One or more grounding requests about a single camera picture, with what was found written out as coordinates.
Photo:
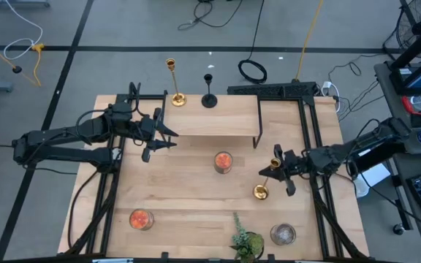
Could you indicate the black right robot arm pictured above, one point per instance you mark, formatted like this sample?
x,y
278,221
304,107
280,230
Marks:
x,y
342,155

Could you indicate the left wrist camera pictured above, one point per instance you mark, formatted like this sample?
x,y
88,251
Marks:
x,y
147,127

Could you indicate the black caster wheel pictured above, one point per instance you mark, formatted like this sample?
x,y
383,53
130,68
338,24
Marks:
x,y
399,229

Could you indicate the black perforated metal box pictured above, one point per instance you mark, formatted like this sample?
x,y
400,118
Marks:
x,y
269,89

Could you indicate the gold brass candlestick holder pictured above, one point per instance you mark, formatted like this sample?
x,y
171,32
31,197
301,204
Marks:
x,y
178,99
260,192

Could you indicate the black candlestick holder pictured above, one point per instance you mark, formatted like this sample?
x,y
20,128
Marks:
x,y
209,100

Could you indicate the grey candle glass jar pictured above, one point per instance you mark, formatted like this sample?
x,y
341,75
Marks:
x,y
283,234

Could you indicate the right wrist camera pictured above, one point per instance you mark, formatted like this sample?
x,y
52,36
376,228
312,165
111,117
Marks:
x,y
295,162

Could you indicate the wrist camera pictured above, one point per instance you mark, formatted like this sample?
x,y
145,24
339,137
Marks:
x,y
147,127
295,162

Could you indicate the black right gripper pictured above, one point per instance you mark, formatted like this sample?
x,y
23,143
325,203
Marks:
x,y
291,188

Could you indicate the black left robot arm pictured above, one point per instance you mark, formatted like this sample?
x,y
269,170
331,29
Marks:
x,y
49,139

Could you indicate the black floor fan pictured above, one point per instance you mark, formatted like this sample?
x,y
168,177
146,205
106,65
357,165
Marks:
x,y
415,18

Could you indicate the black aluminium table frame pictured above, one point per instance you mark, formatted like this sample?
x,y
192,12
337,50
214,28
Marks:
x,y
302,117

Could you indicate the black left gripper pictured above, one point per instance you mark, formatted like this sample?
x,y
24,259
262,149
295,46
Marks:
x,y
145,155

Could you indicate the artificial succulent plant in pot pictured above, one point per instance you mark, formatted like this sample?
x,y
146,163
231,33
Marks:
x,y
249,244

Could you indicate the wooden riser shelf black legs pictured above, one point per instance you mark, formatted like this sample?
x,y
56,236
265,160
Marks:
x,y
214,117

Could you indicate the white power adapter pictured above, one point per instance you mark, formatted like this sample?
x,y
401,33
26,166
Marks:
x,y
326,85

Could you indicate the white paper sheet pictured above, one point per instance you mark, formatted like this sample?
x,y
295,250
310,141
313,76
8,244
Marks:
x,y
373,179

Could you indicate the black stand beam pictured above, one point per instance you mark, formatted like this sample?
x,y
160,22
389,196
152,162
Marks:
x,y
419,44

